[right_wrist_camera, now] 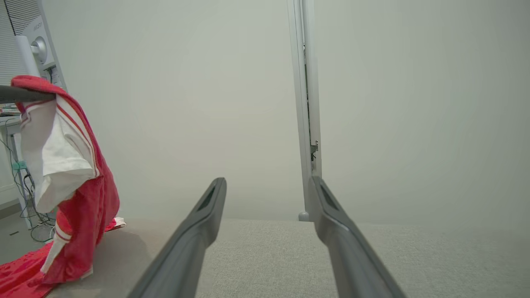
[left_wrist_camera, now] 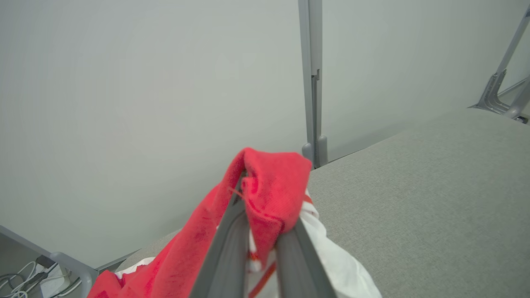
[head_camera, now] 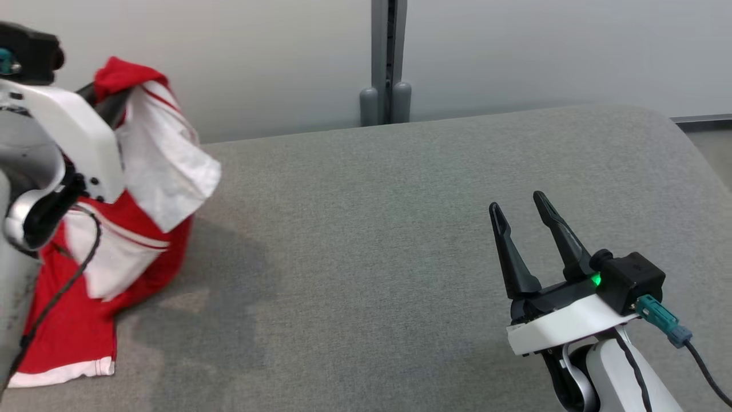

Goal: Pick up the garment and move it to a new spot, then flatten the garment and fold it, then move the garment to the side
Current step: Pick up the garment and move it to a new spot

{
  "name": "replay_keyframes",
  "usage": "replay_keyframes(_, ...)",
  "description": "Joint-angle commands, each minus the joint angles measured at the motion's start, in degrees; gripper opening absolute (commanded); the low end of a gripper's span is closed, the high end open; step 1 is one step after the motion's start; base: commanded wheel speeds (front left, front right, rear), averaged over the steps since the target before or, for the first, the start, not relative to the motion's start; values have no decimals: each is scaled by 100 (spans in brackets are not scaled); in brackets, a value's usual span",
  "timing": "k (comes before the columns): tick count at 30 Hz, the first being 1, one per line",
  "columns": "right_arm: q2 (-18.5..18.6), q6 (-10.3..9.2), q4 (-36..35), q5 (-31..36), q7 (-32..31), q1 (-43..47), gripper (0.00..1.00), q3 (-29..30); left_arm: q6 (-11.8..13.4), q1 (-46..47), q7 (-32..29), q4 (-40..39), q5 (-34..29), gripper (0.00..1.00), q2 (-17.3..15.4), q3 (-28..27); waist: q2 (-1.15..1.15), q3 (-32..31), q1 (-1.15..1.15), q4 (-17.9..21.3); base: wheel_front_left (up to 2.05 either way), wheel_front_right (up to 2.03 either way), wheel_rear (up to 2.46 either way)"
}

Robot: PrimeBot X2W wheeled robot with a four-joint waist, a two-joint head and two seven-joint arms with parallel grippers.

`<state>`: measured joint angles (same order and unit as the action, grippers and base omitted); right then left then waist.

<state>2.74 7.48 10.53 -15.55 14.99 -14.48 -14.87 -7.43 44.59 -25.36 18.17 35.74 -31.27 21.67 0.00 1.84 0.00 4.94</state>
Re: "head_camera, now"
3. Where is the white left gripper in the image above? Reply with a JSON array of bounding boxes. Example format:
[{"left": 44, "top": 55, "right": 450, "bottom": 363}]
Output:
[{"left": 0, "top": 80, "right": 136, "bottom": 204}]

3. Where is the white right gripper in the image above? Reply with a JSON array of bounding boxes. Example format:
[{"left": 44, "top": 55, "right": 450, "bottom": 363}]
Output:
[{"left": 489, "top": 191, "right": 641, "bottom": 356}]

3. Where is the red white t-shirt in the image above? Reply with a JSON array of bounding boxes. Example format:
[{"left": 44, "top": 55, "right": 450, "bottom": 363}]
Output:
[{"left": 26, "top": 56, "right": 222, "bottom": 321}]

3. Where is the teal right camera plug cable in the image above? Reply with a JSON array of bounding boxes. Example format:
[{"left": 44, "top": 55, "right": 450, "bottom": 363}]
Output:
[{"left": 635, "top": 295, "right": 732, "bottom": 408}]

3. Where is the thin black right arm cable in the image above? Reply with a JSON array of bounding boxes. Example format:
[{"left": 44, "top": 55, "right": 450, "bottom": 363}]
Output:
[{"left": 614, "top": 329, "right": 654, "bottom": 412}]

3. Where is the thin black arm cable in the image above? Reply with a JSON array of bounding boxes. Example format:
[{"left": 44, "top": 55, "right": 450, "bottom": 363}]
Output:
[
  {"left": 0, "top": 205, "right": 102, "bottom": 397},
  {"left": 614, "top": 329, "right": 654, "bottom": 412}
]

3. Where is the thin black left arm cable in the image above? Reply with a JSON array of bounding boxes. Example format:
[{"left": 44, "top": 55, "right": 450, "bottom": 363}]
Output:
[{"left": 0, "top": 205, "right": 102, "bottom": 397}]

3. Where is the dark wall baseboard strip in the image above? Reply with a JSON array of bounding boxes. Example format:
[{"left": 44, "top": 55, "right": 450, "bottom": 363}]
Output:
[{"left": 672, "top": 114, "right": 732, "bottom": 132}]

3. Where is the grey partition post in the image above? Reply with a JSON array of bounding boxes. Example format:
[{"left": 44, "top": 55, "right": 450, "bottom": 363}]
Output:
[{"left": 359, "top": 0, "right": 412, "bottom": 128}]

